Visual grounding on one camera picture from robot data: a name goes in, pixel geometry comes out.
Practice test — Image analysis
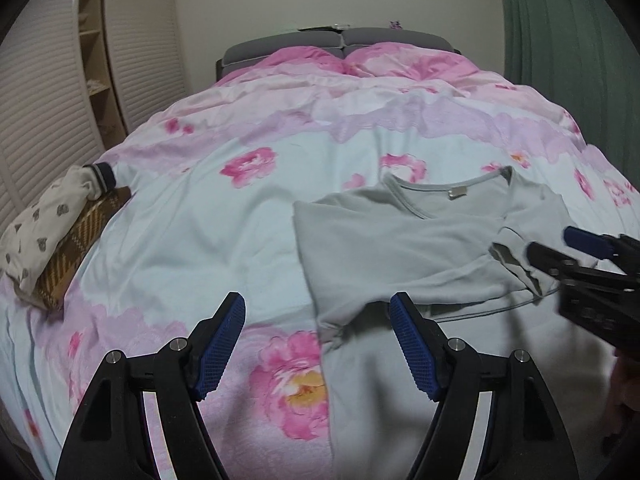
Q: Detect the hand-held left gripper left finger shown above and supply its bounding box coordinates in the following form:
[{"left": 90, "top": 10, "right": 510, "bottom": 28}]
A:
[{"left": 56, "top": 291, "right": 247, "bottom": 480}]

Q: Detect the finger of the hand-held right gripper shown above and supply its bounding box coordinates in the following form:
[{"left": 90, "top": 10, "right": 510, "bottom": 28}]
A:
[
  {"left": 563, "top": 226, "right": 640, "bottom": 277},
  {"left": 526, "top": 241, "right": 640, "bottom": 292}
]

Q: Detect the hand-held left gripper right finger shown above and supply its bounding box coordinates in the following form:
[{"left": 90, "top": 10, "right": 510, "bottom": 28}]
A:
[{"left": 390, "top": 292, "right": 581, "bottom": 480}]

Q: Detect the light grey shirt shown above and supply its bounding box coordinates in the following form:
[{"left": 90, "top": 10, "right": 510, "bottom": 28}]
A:
[{"left": 292, "top": 165, "right": 581, "bottom": 480}]

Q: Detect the pink floral blanket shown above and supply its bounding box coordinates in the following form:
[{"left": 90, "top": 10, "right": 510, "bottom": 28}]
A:
[{"left": 0, "top": 45, "right": 640, "bottom": 480}]

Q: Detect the brown plaid folded cloth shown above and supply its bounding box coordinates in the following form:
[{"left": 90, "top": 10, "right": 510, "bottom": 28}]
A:
[{"left": 14, "top": 186, "right": 133, "bottom": 310}]

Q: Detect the cream printed folded garment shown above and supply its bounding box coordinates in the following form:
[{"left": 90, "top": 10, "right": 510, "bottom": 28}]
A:
[{"left": 0, "top": 162, "right": 117, "bottom": 292}]

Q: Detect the green curtain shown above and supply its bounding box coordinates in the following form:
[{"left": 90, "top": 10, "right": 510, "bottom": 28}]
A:
[{"left": 495, "top": 0, "right": 640, "bottom": 171}]

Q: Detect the grey padded headboard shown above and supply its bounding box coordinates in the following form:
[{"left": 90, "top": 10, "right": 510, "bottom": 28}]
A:
[{"left": 216, "top": 27, "right": 462, "bottom": 82}]

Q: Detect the white louvered wardrobe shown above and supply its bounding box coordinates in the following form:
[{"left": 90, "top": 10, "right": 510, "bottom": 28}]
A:
[{"left": 0, "top": 0, "right": 195, "bottom": 233}]

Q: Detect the wooden open shelf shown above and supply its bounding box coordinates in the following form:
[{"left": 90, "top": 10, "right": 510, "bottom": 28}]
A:
[{"left": 76, "top": 0, "right": 127, "bottom": 142}]

